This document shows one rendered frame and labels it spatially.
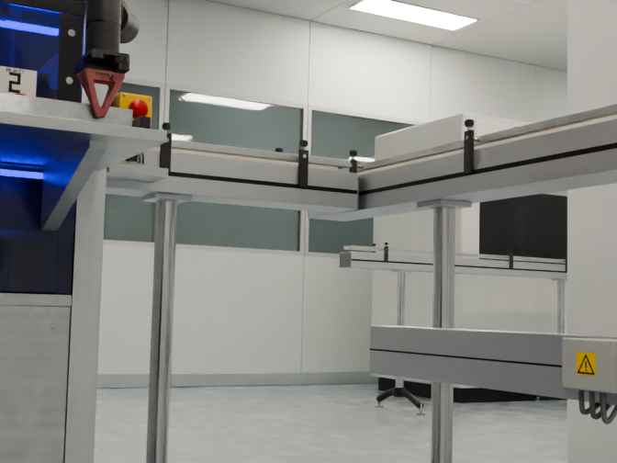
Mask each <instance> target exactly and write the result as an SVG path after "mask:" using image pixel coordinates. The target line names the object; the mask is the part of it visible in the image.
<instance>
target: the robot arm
mask: <svg viewBox="0 0 617 463"><path fill-rule="evenodd" d="M78 1H79V2H83V1H86V21H85V46H84V55H83V56H82V57H81V58H79V59H78V60H77V61H76V62H75V65H74V76H76V77H78V78H79V80H80V82H81V85H82V87H83V89H84V91H85V93H86V95H87V97H88V100H89V102H90V105H91V107H92V110H93V111H94V114H95V116H96V117H97V118H104V117H105V116H106V114H107V112H108V110H109V108H110V106H111V104H112V102H113V99H114V98H115V96H116V94H117V92H118V90H119V88H120V86H121V84H122V82H123V80H124V79H125V73H127V72H128V71H129V63H130V58H129V54H127V53H121V52H120V43H121V44H124V43H129V42H131V41H133V40H134V39H135V38H136V37H137V35H138V33H139V28H140V26H139V22H138V19H137V18H135V17H134V16H133V15H132V14H131V13H130V12H129V9H128V6H127V4H126V3H125V2H124V1H123V0H78ZM95 84H102V85H107V86H108V90H107V94H106V97H105V100H104V103H103V105H102V107H100V106H99V102H98V99H97V95H96V90H95Z"/></svg>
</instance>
